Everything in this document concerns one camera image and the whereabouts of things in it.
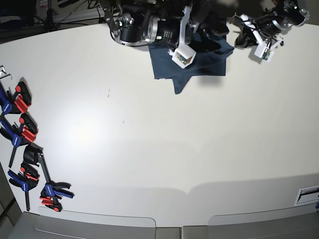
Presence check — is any grey chair back right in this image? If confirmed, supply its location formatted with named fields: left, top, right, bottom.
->
left=182, top=205, right=319, bottom=239

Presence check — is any blue red bar clamp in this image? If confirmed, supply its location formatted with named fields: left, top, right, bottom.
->
left=0, top=113, right=38, bottom=168
left=0, top=81, right=32, bottom=120
left=8, top=161, right=39, bottom=212

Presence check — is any blue black bar clamp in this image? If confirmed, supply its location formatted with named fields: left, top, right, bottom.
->
left=23, top=144, right=74, bottom=212

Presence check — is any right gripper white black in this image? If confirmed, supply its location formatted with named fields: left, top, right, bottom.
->
left=168, top=6, right=229, bottom=55

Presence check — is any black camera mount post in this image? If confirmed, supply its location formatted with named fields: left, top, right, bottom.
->
left=191, top=0, right=214, bottom=23

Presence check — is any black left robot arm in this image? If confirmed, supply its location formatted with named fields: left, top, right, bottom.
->
left=234, top=0, right=310, bottom=49

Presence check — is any grey chair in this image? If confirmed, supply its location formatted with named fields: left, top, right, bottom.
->
left=8, top=212, right=181, bottom=239
left=182, top=205, right=319, bottom=239

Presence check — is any grey chair back left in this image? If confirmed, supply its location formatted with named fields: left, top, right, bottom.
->
left=8, top=212, right=181, bottom=239

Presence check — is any dark blue T-shirt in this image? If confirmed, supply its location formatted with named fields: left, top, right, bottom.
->
left=149, top=29, right=234, bottom=94

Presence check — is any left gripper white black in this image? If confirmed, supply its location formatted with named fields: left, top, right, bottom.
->
left=233, top=13, right=284, bottom=48

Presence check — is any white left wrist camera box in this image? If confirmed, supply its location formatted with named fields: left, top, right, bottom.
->
left=254, top=44, right=275, bottom=62

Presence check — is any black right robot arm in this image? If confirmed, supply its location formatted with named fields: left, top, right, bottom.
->
left=99, top=0, right=229, bottom=52

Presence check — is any silver metal hook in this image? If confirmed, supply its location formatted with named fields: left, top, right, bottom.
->
left=0, top=65, right=12, bottom=80

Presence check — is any aluminium frame rail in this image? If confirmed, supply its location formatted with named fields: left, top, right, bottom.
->
left=52, top=7, right=104, bottom=23

